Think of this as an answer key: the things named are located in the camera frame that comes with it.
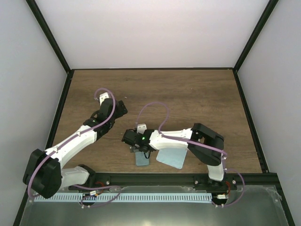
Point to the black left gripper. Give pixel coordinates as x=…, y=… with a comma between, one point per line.
x=120, y=113

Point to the black aluminium frame post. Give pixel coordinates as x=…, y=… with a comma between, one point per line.
x=48, y=34

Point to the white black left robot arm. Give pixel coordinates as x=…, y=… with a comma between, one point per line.
x=45, y=171

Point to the black right frame post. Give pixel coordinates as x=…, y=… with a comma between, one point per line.
x=255, y=33

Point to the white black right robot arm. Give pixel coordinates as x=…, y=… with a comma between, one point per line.
x=206, y=144

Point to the light blue slotted cable duct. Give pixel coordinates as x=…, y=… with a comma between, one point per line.
x=130, y=197

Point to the light blue cleaning cloth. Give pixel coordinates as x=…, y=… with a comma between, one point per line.
x=173, y=157

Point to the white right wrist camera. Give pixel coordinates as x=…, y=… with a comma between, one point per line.
x=141, y=128

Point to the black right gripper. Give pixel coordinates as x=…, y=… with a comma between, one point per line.
x=136, y=148

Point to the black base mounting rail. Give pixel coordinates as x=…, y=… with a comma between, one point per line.
x=200, y=180

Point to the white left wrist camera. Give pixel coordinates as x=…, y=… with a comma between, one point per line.
x=103, y=96

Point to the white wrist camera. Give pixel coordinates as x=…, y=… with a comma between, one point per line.
x=141, y=128
x=103, y=96

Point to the light blue glasses case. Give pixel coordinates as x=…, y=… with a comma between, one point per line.
x=142, y=159

